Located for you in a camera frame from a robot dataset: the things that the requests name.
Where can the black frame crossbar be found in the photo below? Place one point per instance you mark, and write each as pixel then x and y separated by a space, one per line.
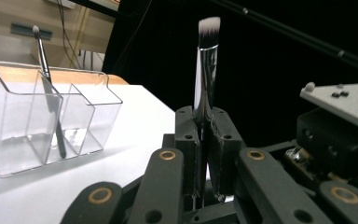
pixel 96 7

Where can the makeup brush silver ferrule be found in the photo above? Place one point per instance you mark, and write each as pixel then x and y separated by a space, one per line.
pixel 205 77

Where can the thin black makeup brush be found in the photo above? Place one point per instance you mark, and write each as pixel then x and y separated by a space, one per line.
pixel 43 59

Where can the black frame stand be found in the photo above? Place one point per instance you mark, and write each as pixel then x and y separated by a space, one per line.
pixel 292 32

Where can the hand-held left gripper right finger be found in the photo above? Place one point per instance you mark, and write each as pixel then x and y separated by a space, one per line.
pixel 225 149

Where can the clear acrylic organizer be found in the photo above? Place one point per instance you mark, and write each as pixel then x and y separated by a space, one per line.
pixel 84 130

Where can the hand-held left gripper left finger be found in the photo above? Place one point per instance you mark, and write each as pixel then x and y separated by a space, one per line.
pixel 188 146

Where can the wooden table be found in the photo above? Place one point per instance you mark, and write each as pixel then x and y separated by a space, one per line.
pixel 118 80

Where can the wooden desk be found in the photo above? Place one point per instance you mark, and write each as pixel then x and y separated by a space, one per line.
pixel 6 12

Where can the white board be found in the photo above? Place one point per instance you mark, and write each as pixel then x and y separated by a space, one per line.
pixel 143 124

